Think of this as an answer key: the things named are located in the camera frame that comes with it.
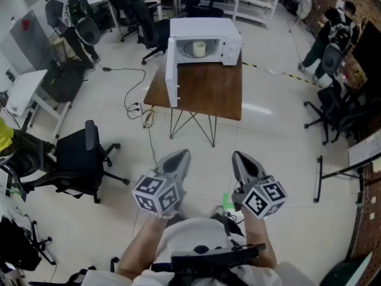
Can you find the black chest rig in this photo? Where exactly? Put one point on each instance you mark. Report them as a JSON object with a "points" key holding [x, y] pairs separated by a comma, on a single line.
{"points": [[208, 261]]}

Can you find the black mesh office chair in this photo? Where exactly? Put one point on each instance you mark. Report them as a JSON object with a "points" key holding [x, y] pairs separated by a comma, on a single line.
{"points": [[23, 168]]}

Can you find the black white-rimmed backpack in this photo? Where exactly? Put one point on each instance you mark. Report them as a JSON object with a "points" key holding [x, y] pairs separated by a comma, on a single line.
{"points": [[87, 31], [333, 60]]}

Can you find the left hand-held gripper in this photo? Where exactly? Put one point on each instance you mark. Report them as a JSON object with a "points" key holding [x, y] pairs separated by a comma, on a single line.
{"points": [[154, 194]]}

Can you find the person's grey shoe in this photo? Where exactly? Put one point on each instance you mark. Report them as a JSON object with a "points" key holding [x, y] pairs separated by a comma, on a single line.
{"points": [[217, 211]]}

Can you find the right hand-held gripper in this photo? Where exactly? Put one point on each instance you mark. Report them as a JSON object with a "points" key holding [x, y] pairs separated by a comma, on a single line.
{"points": [[263, 197]]}

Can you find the wooden table with metal legs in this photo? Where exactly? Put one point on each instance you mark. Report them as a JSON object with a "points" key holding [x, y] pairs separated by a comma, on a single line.
{"points": [[208, 88]]}

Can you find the round pale wooden stool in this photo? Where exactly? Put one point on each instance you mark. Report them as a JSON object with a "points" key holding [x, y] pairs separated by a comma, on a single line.
{"points": [[58, 42]]}

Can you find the white board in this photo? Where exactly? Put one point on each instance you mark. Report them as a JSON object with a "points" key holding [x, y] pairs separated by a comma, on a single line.
{"points": [[366, 150]]}

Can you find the black metal stand frame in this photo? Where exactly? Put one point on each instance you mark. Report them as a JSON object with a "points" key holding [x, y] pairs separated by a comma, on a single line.
{"points": [[319, 177]]}

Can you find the person's white shirt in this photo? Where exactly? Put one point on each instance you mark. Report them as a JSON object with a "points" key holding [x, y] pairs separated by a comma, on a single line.
{"points": [[193, 234]]}

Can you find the cream ceramic mug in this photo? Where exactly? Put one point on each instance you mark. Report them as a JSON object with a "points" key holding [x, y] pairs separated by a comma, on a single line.
{"points": [[199, 49]]}

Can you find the black bag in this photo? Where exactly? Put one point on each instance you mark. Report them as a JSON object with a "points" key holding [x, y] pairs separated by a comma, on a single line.
{"points": [[62, 82]]}

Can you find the person's right forearm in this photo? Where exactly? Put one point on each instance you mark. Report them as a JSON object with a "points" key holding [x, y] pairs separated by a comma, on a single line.
{"points": [[259, 237]]}

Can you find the white shelf rack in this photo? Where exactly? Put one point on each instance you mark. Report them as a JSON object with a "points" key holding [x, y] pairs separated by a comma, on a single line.
{"points": [[275, 1]]}

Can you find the white microwave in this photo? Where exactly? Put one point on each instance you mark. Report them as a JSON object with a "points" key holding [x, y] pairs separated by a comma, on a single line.
{"points": [[202, 27]]}

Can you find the white power strip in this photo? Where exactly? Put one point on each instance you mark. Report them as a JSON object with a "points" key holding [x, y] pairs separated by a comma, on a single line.
{"points": [[139, 109]]}

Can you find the person's left forearm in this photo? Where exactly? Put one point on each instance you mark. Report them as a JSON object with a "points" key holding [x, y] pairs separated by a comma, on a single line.
{"points": [[140, 243]]}

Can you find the grey cabinet with red sticker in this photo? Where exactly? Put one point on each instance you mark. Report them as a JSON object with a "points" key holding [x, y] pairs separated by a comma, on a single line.
{"points": [[26, 46]]}

